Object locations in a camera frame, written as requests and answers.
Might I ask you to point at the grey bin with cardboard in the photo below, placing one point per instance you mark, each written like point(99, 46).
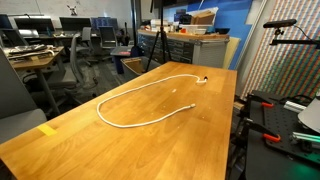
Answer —
point(133, 66)

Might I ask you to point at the white storage box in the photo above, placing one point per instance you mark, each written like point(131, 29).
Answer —
point(196, 30)

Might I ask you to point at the dark mesh office chair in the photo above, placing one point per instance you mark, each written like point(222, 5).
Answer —
point(108, 38)

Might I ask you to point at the black tripod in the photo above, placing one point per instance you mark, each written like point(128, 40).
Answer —
point(162, 16)

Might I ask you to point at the tan foam board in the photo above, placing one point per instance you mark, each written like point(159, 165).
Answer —
point(231, 51)

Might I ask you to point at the brown cardboard box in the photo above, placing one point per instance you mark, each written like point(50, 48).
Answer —
point(203, 18)

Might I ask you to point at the black bowl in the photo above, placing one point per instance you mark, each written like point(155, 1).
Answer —
point(222, 30)

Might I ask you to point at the black computer monitor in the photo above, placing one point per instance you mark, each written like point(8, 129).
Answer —
point(5, 21)
point(15, 36)
point(75, 23)
point(105, 22)
point(33, 25)

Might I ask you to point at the grey office chair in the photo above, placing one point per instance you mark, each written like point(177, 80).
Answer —
point(71, 66)
point(13, 100)

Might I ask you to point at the yellow tape strip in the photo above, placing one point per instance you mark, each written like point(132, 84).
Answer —
point(47, 130)

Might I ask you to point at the wooden office desk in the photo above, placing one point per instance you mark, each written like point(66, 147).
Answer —
point(36, 61)

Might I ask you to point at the multicolour patterned panel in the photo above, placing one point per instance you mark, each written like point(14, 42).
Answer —
point(293, 66)

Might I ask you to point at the black keyboard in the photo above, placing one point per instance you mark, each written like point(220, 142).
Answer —
point(25, 49)

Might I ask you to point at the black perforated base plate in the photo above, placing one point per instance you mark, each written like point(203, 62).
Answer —
point(276, 123)

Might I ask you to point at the aluminium extrusion rail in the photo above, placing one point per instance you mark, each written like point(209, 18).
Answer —
point(295, 106)
point(305, 137)

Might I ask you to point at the black stereo camera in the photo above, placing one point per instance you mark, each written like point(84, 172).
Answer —
point(280, 23)

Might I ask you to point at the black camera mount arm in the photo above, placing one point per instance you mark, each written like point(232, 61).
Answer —
point(293, 42)

